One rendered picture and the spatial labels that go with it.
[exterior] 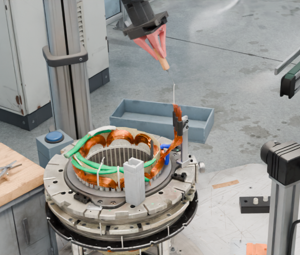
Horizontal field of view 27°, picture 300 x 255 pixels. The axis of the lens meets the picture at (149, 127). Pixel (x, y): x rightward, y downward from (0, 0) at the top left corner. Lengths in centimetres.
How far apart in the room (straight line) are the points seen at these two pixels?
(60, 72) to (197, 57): 295
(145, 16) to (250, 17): 391
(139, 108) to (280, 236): 87
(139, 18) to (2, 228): 56
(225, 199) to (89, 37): 239
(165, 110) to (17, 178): 47
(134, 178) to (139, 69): 327
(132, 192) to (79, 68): 58
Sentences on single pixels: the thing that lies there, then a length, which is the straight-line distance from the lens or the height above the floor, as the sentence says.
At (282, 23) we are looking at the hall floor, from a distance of 527.
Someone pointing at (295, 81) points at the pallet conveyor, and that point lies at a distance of 258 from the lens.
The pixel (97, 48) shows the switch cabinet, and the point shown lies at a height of 28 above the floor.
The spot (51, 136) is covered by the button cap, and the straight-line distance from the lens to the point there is 159.
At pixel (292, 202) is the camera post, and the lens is 88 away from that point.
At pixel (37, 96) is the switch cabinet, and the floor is 19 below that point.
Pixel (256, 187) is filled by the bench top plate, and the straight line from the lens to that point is 184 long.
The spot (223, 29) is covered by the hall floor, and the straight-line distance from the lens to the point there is 512.
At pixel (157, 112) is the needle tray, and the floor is 103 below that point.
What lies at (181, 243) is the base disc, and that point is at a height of 80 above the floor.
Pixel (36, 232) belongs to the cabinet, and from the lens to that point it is 149.
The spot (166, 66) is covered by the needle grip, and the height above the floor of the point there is 120.
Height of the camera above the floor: 183
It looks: 30 degrees down
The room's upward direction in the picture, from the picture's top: 2 degrees counter-clockwise
